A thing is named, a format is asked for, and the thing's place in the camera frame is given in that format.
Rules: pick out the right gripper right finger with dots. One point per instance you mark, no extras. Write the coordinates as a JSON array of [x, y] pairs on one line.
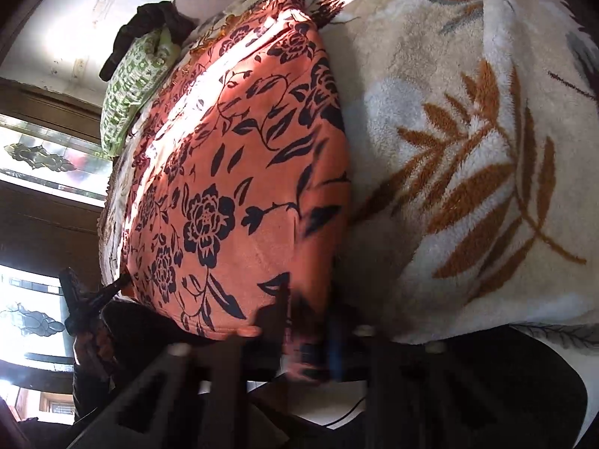
[[345, 351]]

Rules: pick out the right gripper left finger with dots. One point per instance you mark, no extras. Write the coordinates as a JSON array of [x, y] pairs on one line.
[[267, 348]]

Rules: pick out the orange black floral garment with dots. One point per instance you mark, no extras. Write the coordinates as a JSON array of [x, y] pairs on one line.
[[240, 188]]

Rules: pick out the stained glass window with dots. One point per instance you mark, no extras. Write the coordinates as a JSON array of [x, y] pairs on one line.
[[53, 186]]

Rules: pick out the green white checkered pillow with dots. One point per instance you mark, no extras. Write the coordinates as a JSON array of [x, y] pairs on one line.
[[140, 72]]

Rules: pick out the cream leaf pattern blanket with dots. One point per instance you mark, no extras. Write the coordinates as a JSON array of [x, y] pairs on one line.
[[472, 135]]

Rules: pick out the black cloth on pillow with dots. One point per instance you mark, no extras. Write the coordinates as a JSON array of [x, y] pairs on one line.
[[149, 17]]

